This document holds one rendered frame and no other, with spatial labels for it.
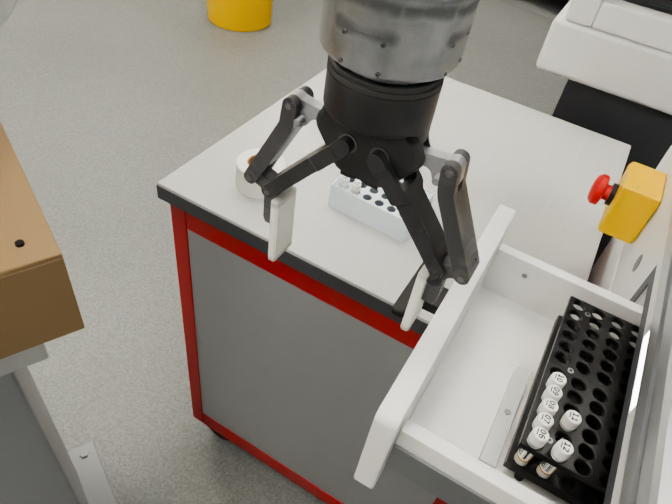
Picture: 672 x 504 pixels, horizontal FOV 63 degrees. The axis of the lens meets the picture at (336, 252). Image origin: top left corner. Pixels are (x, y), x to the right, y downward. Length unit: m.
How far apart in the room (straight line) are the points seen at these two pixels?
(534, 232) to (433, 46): 0.57
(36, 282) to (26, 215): 0.08
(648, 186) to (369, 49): 0.50
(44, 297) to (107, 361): 0.97
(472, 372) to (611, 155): 0.66
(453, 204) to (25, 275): 0.39
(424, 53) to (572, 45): 0.90
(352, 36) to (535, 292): 0.37
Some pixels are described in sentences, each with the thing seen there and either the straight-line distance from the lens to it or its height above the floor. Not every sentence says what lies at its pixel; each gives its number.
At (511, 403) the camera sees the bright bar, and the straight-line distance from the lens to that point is 0.53.
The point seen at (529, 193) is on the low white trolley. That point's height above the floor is 0.76.
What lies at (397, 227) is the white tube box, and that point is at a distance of 0.75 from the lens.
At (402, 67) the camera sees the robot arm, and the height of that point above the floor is 1.13.
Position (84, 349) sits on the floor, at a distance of 1.60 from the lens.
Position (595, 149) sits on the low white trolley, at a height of 0.76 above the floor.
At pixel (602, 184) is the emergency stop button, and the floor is 0.89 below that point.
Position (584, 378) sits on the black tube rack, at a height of 0.90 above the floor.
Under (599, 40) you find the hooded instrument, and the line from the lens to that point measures 1.21.
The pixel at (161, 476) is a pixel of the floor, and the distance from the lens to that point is 1.39.
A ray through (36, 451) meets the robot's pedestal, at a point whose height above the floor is 0.49.
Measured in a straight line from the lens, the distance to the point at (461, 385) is 0.54.
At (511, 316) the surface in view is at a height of 0.84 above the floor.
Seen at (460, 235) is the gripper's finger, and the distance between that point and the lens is 0.39.
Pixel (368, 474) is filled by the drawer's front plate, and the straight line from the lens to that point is 0.47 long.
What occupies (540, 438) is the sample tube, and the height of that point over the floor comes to 0.91.
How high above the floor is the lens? 1.27
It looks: 44 degrees down
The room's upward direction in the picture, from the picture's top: 10 degrees clockwise
